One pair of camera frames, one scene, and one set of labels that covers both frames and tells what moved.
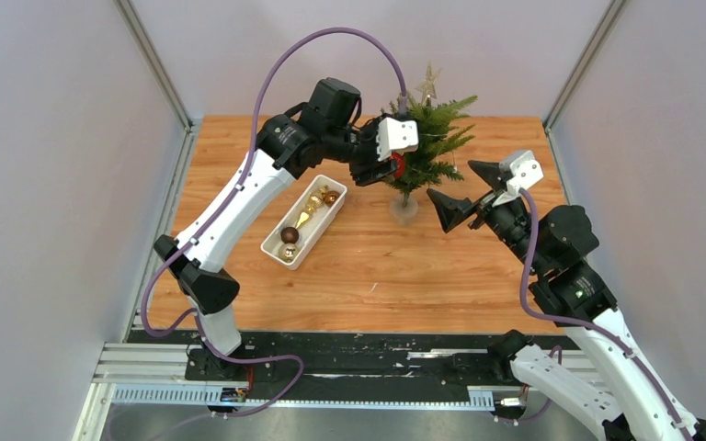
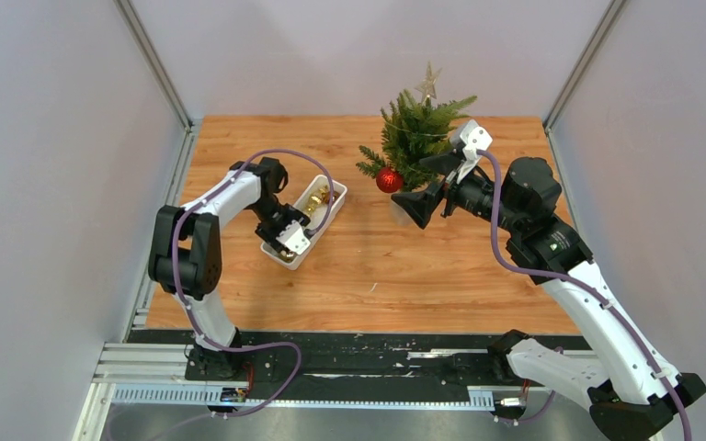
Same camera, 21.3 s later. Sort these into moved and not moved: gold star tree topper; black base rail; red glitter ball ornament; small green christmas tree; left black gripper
Moved: left black gripper; red glitter ball ornament
Not moved: gold star tree topper; black base rail; small green christmas tree
